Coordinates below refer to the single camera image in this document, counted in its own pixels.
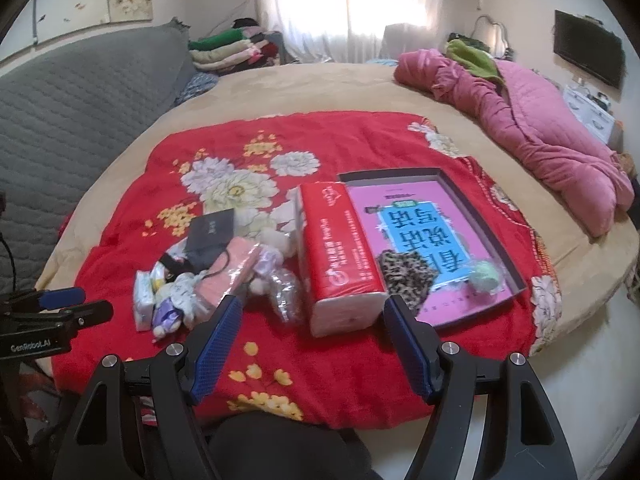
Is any small white tissue packet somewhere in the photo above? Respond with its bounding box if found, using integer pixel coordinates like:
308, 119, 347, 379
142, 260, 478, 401
134, 270, 161, 332

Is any pink quilt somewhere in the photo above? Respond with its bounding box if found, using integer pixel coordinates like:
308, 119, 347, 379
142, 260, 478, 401
393, 49, 635, 238

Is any pink and blue book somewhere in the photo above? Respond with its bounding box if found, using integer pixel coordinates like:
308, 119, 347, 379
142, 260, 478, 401
347, 180, 518, 328

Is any red tissue pack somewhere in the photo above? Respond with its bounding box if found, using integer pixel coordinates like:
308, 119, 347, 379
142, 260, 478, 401
295, 182, 388, 338

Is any pink packet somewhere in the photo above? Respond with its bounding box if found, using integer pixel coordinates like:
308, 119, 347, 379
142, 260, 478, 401
195, 237, 263, 311

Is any pile of folded clothes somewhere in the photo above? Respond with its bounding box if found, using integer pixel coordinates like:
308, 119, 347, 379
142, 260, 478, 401
187, 17, 288, 77

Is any black cable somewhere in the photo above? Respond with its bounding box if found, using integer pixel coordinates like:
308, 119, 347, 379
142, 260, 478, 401
0, 232, 19, 292

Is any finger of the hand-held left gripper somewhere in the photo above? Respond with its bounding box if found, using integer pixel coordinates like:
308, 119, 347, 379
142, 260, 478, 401
37, 287, 85, 312
60, 300, 114, 330

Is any white plush bear purple dress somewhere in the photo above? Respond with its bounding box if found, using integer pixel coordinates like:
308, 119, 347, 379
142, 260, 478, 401
249, 227, 297, 297
150, 304, 182, 344

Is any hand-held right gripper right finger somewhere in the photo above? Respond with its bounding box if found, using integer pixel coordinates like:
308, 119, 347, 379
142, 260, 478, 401
382, 294, 578, 480

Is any dark shallow box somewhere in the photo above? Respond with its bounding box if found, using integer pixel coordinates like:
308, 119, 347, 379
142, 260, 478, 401
337, 166, 527, 331

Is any white curtain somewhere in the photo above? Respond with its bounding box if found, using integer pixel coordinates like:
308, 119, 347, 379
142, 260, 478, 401
255, 0, 446, 63

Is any green cloth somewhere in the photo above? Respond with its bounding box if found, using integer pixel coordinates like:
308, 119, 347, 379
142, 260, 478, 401
445, 37, 503, 83

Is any red floral blanket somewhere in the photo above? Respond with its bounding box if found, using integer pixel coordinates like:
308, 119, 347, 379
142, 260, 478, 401
50, 110, 566, 433

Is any dark chair back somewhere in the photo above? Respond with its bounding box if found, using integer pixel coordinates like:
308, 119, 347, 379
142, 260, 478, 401
380, 22, 426, 59

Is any grey quilted headboard cushion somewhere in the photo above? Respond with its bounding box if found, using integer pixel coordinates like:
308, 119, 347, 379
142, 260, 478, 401
0, 20, 196, 301

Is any clear plastic bag hair accessory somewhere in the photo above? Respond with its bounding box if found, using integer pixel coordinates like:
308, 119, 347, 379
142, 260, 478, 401
267, 267, 306, 323

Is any beige bed sheet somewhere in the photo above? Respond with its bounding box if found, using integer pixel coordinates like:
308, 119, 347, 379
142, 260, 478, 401
35, 60, 640, 361

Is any black wall television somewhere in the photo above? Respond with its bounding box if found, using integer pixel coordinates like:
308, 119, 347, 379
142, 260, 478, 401
552, 9, 626, 90

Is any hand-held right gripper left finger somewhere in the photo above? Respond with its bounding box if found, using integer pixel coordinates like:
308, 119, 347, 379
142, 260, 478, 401
52, 294, 244, 480

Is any black pouch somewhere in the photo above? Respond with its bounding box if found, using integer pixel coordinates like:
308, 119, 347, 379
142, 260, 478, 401
184, 209, 236, 271

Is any green round ball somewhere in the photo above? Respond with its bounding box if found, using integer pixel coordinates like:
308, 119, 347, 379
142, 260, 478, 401
470, 259, 501, 291

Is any blue patterned cloth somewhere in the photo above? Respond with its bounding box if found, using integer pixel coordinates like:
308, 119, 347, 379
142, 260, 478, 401
175, 71, 221, 106

